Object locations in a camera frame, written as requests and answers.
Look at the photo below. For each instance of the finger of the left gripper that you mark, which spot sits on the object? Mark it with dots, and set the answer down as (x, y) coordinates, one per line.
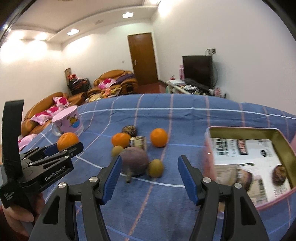
(54, 159)
(40, 153)

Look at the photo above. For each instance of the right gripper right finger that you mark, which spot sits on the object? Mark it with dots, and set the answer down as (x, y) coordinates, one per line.
(241, 220)

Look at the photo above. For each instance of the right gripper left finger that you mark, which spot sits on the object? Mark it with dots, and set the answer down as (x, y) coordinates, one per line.
(58, 219)

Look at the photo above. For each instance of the orange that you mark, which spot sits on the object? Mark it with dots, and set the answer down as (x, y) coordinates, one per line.
(159, 137)
(67, 140)

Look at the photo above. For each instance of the green kiwi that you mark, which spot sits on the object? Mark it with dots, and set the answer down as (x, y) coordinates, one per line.
(116, 150)
(155, 168)

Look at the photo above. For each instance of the orange small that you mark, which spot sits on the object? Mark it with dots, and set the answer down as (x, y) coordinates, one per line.
(121, 139)

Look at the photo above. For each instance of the dried brown mangosteen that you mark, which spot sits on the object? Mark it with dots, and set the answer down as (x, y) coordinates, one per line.
(279, 175)

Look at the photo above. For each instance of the purple round fruit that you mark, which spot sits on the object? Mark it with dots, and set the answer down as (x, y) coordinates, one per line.
(134, 161)

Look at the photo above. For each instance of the dark passion fruit back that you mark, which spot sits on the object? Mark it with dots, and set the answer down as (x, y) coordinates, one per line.
(131, 130)

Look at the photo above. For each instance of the cut beige fruit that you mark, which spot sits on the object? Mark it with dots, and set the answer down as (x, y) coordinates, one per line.
(138, 141)

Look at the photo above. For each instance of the green kiwi front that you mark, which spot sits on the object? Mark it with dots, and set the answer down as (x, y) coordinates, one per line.
(155, 168)

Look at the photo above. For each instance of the left hand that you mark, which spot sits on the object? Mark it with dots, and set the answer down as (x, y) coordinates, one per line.
(13, 216)

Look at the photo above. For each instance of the brown leather long sofa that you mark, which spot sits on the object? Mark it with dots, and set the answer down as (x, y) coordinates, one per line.
(30, 126)

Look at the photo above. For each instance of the pink cartoon mug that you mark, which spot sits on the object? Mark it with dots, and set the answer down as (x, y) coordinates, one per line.
(67, 121)

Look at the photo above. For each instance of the printed paper in tin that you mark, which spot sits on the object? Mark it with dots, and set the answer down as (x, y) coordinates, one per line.
(250, 163)

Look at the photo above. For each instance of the pink metal tin box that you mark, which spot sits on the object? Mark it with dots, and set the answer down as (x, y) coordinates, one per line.
(280, 143)

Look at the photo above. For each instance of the cluttered coffee table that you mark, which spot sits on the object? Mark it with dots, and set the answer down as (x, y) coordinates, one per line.
(97, 94)

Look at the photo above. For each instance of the black shelf with items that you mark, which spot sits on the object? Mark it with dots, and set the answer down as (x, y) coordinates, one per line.
(75, 84)

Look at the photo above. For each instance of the blue plaid tablecloth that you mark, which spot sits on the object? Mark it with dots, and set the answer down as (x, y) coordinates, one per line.
(159, 209)

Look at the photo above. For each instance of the brown leather armchair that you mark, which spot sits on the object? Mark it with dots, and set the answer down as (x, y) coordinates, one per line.
(115, 79)

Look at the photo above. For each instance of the white tv stand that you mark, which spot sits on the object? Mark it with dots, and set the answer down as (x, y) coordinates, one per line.
(179, 86)

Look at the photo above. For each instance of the brown wooden door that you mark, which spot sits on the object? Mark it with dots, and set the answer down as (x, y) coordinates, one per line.
(143, 58)

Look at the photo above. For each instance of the black television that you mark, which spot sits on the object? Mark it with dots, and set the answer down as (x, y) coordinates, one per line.
(198, 71)

